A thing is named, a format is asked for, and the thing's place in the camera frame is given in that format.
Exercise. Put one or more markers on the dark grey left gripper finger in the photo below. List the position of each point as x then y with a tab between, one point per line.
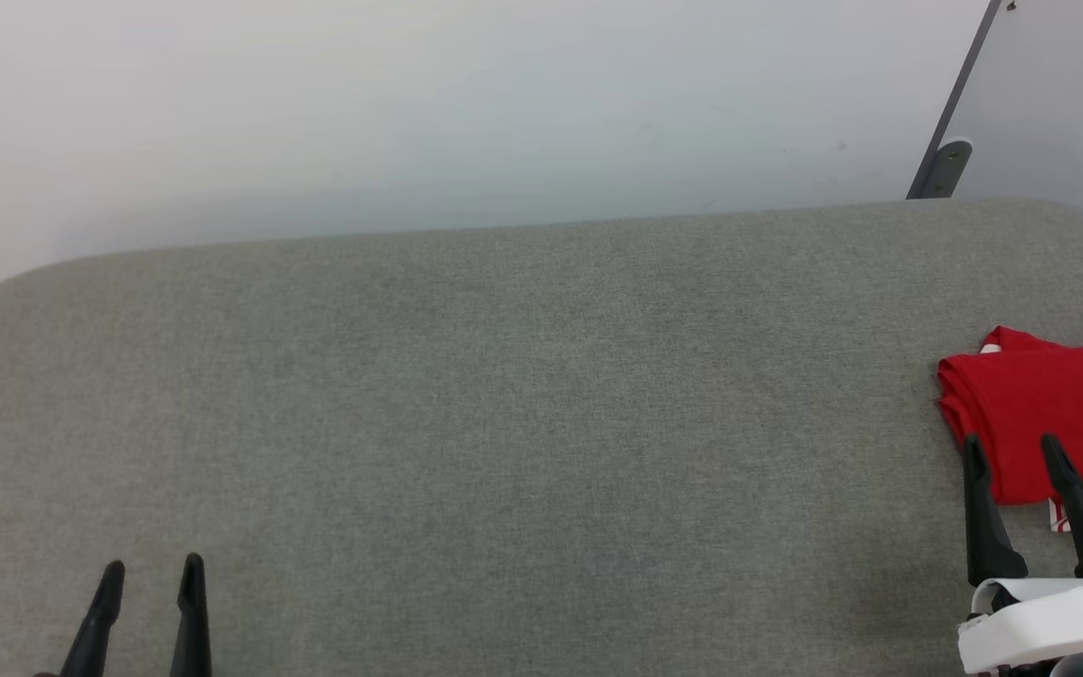
192	621
95	630

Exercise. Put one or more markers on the grey metal panel bracket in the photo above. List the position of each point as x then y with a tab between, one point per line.
948	169

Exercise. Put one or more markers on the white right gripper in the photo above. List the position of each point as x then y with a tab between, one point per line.
1049	625

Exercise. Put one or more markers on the grey fabric sofa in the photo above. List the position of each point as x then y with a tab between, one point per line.
504	423

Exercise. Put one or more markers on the light grey partition panel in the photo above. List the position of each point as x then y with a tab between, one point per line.
1049	94

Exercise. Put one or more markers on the red and white sports shirt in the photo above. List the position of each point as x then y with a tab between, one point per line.
1049	395

